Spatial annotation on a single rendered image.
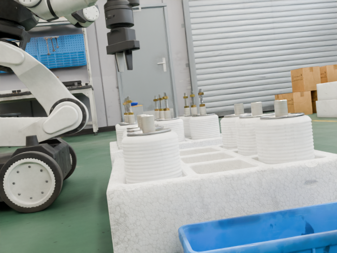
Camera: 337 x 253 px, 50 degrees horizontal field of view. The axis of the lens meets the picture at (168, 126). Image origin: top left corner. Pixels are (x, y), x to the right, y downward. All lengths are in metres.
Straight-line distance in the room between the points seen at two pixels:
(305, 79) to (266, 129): 4.29
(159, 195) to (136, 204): 0.04
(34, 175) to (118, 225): 0.74
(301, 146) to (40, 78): 1.09
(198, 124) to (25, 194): 0.61
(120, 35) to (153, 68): 5.24
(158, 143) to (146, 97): 5.75
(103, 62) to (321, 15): 4.13
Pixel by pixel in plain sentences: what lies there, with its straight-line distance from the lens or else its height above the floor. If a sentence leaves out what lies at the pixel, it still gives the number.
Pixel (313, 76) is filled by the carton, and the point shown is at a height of 0.47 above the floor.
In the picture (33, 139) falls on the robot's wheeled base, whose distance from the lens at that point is 1.34.
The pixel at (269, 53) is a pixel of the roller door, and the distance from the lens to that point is 6.93.
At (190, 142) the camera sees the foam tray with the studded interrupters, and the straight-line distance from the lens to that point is 1.10.
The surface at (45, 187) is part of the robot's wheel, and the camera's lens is 1.27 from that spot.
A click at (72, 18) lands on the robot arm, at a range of 1.81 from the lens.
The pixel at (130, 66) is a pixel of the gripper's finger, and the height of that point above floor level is 0.43.
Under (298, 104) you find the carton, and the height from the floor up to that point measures 0.15.
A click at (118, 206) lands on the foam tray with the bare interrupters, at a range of 0.54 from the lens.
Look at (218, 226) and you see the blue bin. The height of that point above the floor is 0.11.
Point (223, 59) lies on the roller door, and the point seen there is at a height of 1.03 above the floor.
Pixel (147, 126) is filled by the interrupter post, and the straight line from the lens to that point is 0.59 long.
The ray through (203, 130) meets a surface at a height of 0.21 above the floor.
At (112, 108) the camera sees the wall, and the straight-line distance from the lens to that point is 6.27.
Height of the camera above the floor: 0.29
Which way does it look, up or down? 3 degrees down
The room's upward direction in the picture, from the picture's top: 7 degrees counter-clockwise
